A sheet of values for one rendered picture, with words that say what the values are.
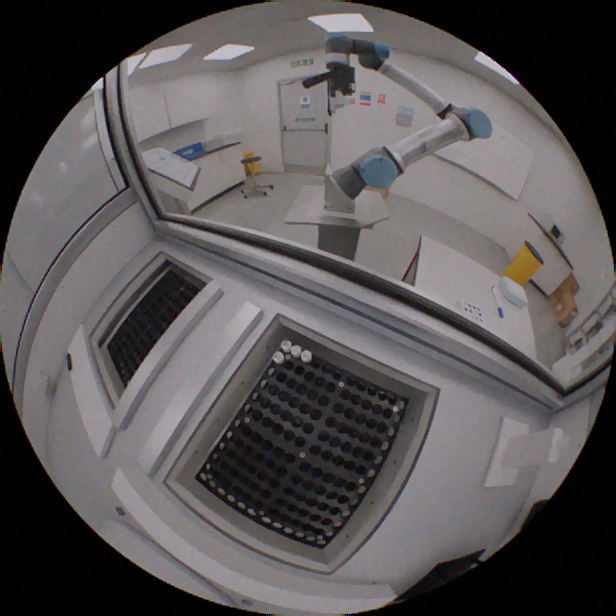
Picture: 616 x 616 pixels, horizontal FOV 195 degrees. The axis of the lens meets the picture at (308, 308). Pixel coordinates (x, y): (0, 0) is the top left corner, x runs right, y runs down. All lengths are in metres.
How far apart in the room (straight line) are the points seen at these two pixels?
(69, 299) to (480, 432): 0.72
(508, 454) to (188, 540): 0.34
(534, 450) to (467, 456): 0.09
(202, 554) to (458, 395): 0.30
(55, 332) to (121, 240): 0.28
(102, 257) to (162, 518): 0.46
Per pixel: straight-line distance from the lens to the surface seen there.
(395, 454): 0.28
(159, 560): 0.32
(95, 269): 0.51
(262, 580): 0.23
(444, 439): 0.22
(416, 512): 0.23
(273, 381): 0.22
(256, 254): 0.21
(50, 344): 0.58
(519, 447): 0.29
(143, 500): 0.24
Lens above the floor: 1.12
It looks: 57 degrees down
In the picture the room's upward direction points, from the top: 2 degrees counter-clockwise
